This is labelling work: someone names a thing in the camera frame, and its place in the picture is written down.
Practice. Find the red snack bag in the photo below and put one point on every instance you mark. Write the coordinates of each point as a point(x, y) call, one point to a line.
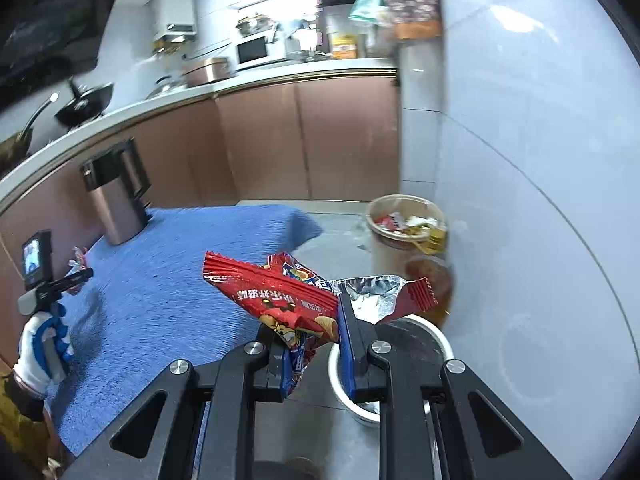
point(270, 295)

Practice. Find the dark frying pan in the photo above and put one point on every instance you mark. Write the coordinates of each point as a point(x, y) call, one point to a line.
point(15, 150)

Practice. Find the person's left forearm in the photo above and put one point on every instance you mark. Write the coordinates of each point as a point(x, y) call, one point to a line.
point(22, 410)

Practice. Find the white trash bin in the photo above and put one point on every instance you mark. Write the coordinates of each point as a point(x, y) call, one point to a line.
point(415, 335)

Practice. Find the black range hood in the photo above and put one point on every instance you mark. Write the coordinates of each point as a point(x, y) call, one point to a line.
point(50, 25)

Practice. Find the beige trash bin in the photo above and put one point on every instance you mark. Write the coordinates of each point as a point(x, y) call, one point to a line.
point(385, 255)

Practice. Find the copper cooking pot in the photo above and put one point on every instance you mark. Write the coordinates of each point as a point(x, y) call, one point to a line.
point(207, 72)

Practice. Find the white microwave oven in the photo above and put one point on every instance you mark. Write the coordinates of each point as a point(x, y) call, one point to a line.
point(252, 50)

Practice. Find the clear plastic wrapper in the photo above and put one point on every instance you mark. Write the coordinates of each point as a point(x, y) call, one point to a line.
point(77, 259)

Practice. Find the person's left hand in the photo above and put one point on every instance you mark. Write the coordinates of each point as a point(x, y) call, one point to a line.
point(30, 355)

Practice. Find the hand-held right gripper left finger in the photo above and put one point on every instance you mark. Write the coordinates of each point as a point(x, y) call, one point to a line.
point(285, 380)

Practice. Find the black wok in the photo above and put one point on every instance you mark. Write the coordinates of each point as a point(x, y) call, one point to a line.
point(85, 105)

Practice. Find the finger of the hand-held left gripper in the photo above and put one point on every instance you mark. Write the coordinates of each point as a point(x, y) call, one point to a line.
point(75, 278)

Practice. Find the patterned hanging cloth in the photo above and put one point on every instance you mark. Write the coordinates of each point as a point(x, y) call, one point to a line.
point(410, 5)

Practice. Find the pile of discarded wrappers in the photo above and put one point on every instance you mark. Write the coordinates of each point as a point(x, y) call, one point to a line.
point(410, 225)

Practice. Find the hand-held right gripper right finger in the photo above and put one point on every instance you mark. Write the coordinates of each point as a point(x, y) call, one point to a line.
point(346, 355)

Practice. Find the copper kitchen cabinet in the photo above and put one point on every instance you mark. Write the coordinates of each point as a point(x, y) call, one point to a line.
point(260, 140)

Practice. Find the copper steel kettle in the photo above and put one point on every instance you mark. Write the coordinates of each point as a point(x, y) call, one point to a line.
point(117, 205)

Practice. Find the brown translucent jar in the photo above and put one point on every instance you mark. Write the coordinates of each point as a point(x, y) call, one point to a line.
point(437, 290)

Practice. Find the white water heater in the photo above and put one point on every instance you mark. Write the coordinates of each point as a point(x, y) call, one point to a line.
point(172, 10)

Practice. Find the yellow box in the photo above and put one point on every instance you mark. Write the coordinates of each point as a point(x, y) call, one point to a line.
point(345, 46)

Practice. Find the steel pot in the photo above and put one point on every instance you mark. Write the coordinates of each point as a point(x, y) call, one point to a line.
point(255, 24)

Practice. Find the blue terry towel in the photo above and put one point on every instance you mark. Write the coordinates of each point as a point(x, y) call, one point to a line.
point(165, 285)

